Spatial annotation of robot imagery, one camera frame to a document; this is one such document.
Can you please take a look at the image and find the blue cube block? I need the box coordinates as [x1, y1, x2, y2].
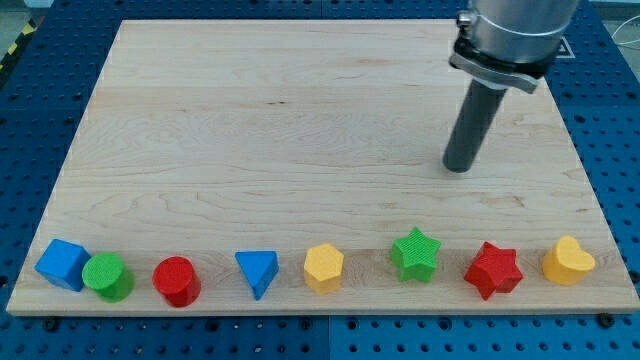
[34, 239, 91, 292]

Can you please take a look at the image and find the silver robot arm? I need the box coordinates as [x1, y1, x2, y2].
[449, 0, 579, 93]

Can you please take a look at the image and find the light wooden board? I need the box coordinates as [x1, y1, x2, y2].
[7, 20, 639, 317]

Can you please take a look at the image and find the green star block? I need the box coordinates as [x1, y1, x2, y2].
[389, 227, 441, 283]

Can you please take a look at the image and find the yellow hexagon block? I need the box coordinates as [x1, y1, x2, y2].
[304, 243, 344, 295]

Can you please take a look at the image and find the green cylinder block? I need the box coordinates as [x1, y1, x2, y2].
[81, 253, 135, 303]

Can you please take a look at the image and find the white cable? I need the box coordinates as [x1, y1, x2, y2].
[610, 13, 640, 49]

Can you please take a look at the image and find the red cylinder block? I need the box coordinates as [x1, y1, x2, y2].
[152, 256, 201, 308]

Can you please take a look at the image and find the dark grey cylindrical pointer rod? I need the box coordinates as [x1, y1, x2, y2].
[443, 80, 506, 173]

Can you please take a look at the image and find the yellow heart block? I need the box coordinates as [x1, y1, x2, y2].
[542, 235, 596, 286]

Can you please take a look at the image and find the blue triangle block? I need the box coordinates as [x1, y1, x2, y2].
[235, 250, 279, 301]

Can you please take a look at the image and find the black and yellow hazard tape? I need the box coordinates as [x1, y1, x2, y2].
[1, 18, 38, 73]

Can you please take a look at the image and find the red star block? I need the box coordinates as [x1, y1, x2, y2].
[464, 242, 524, 300]

